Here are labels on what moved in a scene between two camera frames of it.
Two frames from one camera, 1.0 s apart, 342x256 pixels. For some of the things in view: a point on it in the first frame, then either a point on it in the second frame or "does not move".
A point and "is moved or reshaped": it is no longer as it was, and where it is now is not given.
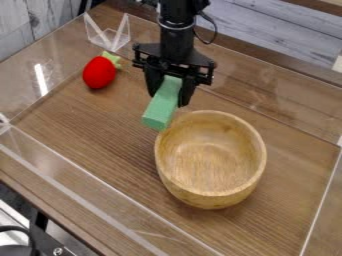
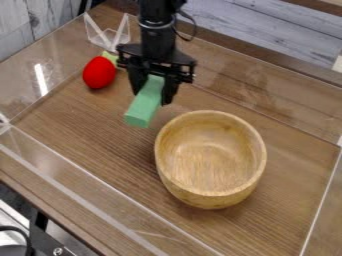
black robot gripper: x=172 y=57 -> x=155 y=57
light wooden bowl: x=209 y=159 does not move
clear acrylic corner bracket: x=111 y=39 does not move
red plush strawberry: x=99 y=70 does not move
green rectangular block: x=163 y=104 is moved or reshaped
